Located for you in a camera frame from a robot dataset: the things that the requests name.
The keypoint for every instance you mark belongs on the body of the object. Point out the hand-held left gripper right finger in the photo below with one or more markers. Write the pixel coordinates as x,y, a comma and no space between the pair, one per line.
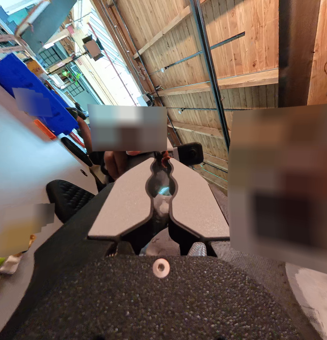
200,210

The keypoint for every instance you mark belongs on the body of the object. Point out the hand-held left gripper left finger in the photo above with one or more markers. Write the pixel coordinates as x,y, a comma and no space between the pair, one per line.
123,210

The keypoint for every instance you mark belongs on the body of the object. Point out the blue cap with orange hair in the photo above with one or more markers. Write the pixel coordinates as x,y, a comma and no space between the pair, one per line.
165,155

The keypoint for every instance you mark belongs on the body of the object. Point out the person's right hand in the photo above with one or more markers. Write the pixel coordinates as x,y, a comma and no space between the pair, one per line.
115,163

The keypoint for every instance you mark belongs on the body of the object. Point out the black mesh office chair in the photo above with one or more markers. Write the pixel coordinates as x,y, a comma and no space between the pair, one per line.
70,199

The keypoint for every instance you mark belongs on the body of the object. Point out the studio light panel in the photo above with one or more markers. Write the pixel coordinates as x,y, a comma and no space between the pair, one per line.
93,49

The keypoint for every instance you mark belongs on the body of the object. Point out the blue plastic bin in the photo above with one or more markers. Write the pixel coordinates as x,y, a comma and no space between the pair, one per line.
25,90

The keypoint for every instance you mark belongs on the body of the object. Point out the tall black panel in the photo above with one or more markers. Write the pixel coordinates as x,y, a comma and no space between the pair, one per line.
49,21

